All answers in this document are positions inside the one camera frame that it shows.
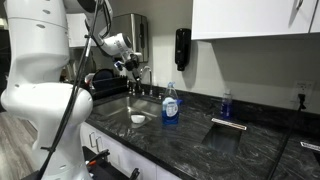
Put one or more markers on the black wall soap dispenser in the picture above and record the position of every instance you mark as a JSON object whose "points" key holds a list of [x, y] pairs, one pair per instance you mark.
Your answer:
{"points": [[182, 50]]}

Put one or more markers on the black clamp with orange tip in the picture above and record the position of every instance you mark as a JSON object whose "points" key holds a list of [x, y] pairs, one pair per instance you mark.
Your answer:
{"points": [[98, 157]]}

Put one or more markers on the small chrome side tap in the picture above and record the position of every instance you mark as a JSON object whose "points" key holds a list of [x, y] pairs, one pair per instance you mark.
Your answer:
{"points": [[128, 87]]}

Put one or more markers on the dark round plate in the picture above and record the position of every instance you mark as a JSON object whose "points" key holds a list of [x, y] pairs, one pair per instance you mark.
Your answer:
{"points": [[103, 75]]}

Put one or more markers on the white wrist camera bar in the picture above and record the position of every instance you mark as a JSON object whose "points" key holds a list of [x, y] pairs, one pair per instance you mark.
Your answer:
{"points": [[118, 65]]}

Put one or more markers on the black dish rack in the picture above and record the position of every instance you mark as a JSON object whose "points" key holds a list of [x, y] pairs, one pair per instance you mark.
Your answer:
{"points": [[110, 87]]}

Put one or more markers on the small blue soap bottle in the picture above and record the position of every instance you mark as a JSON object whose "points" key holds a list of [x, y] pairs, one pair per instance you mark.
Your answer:
{"points": [[226, 106]]}

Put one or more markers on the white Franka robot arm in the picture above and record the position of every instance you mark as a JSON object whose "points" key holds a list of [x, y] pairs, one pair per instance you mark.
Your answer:
{"points": [[40, 100]]}

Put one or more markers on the white wall outlet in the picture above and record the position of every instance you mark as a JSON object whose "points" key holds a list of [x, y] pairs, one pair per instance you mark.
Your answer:
{"points": [[301, 89]]}

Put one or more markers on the large blue dish soap bottle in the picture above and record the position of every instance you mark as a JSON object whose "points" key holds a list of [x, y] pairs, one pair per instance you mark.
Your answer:
{"points": [[170, 110]]}

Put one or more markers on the chrome gooseneck faucet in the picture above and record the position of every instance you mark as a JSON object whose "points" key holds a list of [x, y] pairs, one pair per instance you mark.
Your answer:
{"points": [[150, 83]]}

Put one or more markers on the small white bowl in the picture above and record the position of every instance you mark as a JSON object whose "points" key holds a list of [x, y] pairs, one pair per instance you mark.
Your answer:
{"points": [[138, 118]]}

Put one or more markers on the stainless steel sink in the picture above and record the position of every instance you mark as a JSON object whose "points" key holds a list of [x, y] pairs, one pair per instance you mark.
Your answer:
{"points": [[120, 108]]}

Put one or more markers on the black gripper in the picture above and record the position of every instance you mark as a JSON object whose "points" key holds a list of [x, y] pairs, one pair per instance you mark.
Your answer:
{"points": [[131, 62]]}

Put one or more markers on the steel paper towel dispenser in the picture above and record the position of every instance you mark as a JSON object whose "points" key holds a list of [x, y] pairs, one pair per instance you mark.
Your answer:
{"points": [[136, 33]]}

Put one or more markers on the base cabinet fronts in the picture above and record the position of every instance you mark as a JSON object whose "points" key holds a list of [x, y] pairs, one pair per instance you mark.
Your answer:
{"points": [[126, 156]]}

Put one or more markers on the countertop waste chute opening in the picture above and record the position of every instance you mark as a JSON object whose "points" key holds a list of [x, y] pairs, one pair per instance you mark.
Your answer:
{"points": [[313, 150], [221, 136]]}

